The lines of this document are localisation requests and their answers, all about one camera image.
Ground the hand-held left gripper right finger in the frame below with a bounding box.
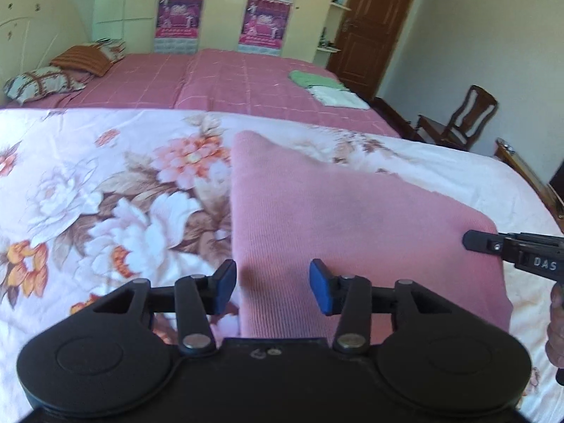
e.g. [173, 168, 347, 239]
[309, 258, 464, 357]

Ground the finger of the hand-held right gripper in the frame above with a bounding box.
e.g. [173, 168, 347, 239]
[462, 229, 521, 258]

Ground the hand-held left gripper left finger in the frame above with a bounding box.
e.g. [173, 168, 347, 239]
[92, 258, 238, 357]

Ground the pink knitted sweater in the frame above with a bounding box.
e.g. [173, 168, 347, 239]
[229, 130, 514, 350]

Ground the person's right hand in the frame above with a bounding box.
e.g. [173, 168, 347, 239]
[545, 281, 564, 369]

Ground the brown wooden furniture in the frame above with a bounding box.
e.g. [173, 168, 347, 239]
[495, 137, 564, 219]

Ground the brown wooden chair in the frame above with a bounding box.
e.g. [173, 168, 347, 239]
[416, 84, 499, 151]

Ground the white floral quilt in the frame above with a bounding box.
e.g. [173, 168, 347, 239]
[0, 108, 564, 411]

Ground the white folded cloth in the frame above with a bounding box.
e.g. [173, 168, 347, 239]
[307, 85, 370, 110]

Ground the pink checked bed sheet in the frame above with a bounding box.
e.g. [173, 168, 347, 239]
[0, 48, 403, 140]

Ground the green folded cloth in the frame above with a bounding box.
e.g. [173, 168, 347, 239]
[288, 69, 345, 91]

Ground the brown wooden door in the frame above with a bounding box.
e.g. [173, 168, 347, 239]
[328, 0, 422, 100]

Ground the small floral pillow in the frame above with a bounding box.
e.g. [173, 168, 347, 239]
[94, 39, 127, 63]

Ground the orange striped pillow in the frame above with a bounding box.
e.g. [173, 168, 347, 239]
[49, 44, 116, 77]

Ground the cream glossy wardrobe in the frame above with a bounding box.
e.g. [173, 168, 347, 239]
[91, 0, 354, 65]

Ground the floral brown-trimmed pillow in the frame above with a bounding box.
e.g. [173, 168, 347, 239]
[3, 66, 87, 106]

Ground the cream bed headboard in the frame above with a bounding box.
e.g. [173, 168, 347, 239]
[0, 0, 90, 98]

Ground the dark wooden bed frame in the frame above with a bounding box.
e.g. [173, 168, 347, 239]
[374, 96, 427, 142]

